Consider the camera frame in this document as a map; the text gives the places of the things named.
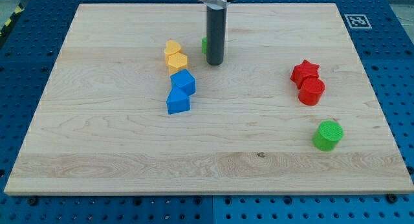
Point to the yellow hexagon block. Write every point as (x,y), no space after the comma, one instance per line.
(177,62)

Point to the red cylinder block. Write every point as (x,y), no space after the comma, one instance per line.
(311,91)

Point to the red star block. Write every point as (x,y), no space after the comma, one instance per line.
(304,71)

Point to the blue pentagon block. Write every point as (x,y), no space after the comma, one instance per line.
(177,101)

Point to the blue cube block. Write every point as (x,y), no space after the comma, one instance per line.
(185,81)

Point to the yellow heart block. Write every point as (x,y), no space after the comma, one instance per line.
(172,47)

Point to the green star block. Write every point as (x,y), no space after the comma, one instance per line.
(204,45)

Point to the white fiducial marker tag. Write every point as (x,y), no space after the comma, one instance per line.
(357,21)

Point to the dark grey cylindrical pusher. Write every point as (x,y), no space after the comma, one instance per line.
(215,34)

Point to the wooden board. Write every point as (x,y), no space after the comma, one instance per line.
(102,126)

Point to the green cylinder block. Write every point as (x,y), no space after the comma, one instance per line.
(328,135)

